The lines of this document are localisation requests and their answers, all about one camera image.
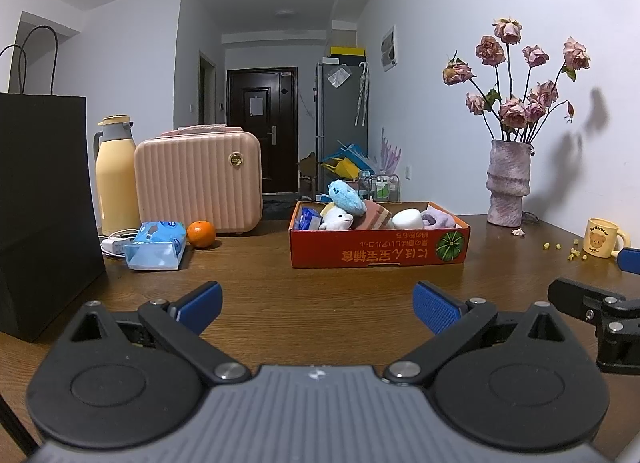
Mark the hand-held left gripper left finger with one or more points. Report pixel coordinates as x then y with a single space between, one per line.
200 300

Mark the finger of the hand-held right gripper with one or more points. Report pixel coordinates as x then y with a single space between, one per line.
575 293
631 260

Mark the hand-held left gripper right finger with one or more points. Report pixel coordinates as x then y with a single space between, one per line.
435 305

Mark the white round cup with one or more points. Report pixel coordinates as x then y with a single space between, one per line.
407 219

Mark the orange cardboard box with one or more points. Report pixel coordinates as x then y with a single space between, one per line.
350 253

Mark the brown cake slice plush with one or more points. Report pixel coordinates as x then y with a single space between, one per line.
375 218

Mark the white sheep plush toy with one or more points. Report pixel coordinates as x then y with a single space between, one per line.
337 220

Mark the small blue packet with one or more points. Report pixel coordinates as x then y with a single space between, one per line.
310 218

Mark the blue fluffy plush toy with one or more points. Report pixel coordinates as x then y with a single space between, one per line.
345 195

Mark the yellow bear mug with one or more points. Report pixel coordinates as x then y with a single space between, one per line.
602 238

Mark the scattered yellow crumbs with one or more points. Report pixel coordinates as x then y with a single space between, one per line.
572 255

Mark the orange fruit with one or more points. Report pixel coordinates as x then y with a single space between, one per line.
201 234

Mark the blue tissue pack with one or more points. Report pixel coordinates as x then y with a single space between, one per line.
155 243

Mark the pink ribbed suitcase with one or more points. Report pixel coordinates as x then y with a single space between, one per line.
200 183

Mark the black cloth bag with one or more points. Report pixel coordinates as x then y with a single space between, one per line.
277 210

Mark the pink textured vase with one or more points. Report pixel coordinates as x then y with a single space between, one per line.
507 183

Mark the yellow thermos jug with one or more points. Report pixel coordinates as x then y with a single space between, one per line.
117 183

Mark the purple feather decoration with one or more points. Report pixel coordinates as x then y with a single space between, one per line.
390 153

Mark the dark wooden entrance door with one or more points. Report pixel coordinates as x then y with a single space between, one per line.
260 153

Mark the open brown cardboard carton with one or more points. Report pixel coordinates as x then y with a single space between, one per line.
307 173

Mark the blue and yellow bags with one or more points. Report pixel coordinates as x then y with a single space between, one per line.
347 160

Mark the pink plastic packet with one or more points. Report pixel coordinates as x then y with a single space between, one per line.
200 128

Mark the black paper bag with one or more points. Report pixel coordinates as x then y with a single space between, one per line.
45 193

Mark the dried pink rose bouquet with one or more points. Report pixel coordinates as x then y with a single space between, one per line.
512 110

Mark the white paper notice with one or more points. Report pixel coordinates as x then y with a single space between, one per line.
255 106

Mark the interior side door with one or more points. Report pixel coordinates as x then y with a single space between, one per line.
207 93

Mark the grey refrigerator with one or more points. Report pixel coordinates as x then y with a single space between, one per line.
340 118

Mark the white folded umbrella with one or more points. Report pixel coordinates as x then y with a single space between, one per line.
362 93

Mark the clear plastic bag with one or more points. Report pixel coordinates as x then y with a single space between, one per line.
338 76

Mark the yellow and black box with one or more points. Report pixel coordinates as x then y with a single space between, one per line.
347 51

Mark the round ceiling light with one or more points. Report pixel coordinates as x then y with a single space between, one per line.
285 12

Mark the white wall electrical panel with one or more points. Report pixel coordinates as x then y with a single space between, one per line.
389 48

